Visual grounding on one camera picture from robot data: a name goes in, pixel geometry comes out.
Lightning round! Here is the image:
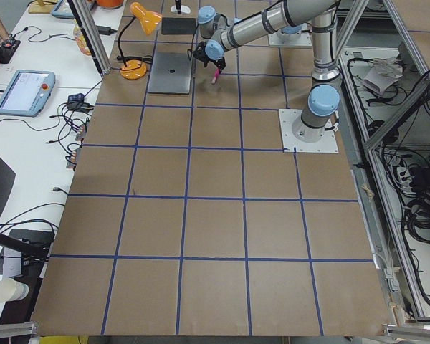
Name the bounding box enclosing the white computer mouse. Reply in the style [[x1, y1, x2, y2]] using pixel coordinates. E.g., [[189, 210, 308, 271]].
[[171, 5, 191, 14]]

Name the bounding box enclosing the pink marker pen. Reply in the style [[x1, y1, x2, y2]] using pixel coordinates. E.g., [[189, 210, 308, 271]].
[[211, 69, 220, 85]]

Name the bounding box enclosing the orange bucket grey lid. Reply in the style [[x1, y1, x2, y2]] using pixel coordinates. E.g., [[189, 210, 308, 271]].
[[96, 0, 124, 9]]

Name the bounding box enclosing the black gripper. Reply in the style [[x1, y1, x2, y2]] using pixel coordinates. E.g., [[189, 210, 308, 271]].
[[175, 0, 226, 73]]

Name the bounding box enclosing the orange desk lamp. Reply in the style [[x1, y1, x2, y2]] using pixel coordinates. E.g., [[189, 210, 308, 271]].
[[117, 1, 163, 80]]

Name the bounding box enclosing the silver laptop notebook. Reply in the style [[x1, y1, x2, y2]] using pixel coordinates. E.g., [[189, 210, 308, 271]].
[[148, 52, 192, 95]]

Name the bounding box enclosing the black power adapter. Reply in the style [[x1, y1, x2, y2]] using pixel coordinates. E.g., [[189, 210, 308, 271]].
[[96, 25, 117, 36]]

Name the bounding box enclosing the blue teach pendant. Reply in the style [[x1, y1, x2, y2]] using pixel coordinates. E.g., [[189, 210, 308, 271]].
[[51, 0, 96, 20], [0, 70, 56, 117]]

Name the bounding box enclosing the white paper cup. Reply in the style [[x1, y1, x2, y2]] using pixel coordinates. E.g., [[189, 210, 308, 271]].
[[0, 278, 29, 303]]

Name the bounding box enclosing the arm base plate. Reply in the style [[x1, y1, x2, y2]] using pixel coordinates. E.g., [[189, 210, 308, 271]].
[[268, 31, 312, 49], [278, 109, 339, 154]]

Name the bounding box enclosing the yellow juice bottle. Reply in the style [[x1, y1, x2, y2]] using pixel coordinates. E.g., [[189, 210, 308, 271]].
[[73, 23, 91, 56]]

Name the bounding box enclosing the aluminium frame post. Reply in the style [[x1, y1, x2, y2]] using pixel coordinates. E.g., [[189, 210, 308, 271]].
[[68, 0, 111, 75]]

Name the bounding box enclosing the black mousepad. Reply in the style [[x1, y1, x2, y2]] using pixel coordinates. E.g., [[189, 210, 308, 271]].
[[161, 17, 196, 35]]

